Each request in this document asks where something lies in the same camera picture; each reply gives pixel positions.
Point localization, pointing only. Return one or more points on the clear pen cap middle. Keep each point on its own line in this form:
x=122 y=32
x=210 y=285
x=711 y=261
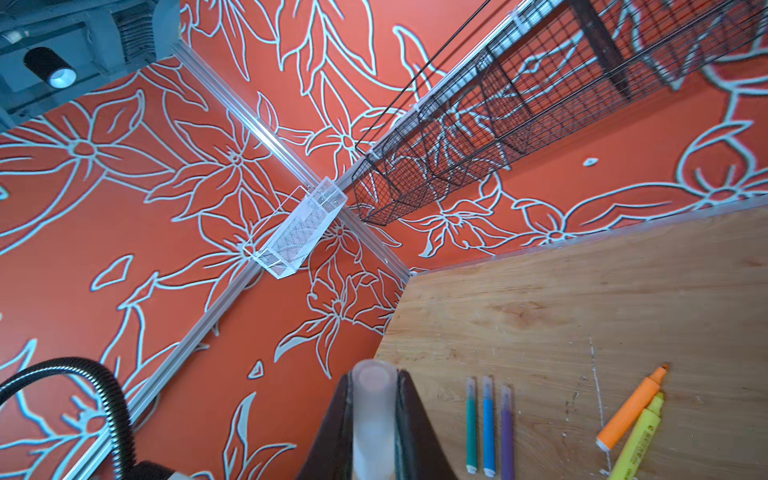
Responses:
x=374 y=387

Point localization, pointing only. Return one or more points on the purple marker pen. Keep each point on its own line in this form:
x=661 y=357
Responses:
x=507 y=434

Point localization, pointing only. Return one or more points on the white mesh basket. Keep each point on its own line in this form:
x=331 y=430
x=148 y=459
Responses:
x=282 y=241

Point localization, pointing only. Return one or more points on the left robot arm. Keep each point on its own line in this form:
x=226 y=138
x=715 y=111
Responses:
x=100 y=433

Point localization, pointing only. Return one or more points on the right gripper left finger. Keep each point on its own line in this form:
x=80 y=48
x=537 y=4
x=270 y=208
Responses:
x=331 y=455

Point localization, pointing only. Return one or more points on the orange highlighter pen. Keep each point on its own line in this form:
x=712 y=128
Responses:
x=631 y=409

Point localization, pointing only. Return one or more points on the black wire basket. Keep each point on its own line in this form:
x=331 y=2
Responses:
x=550 y=69

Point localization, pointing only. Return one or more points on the ceiling spot lamp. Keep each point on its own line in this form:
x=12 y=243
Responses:
x=48 y=66

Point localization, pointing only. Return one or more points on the green marker pen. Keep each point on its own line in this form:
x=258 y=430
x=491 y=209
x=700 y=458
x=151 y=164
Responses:
x=471 y=427

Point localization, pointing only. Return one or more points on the yellow highlighter pen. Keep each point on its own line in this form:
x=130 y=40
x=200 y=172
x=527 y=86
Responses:
x=639 y=441

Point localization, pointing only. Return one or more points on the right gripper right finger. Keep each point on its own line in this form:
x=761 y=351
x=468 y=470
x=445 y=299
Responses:
x=418 y=453

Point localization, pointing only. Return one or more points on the blue marker pen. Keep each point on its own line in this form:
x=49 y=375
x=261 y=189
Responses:
x=489 y=462

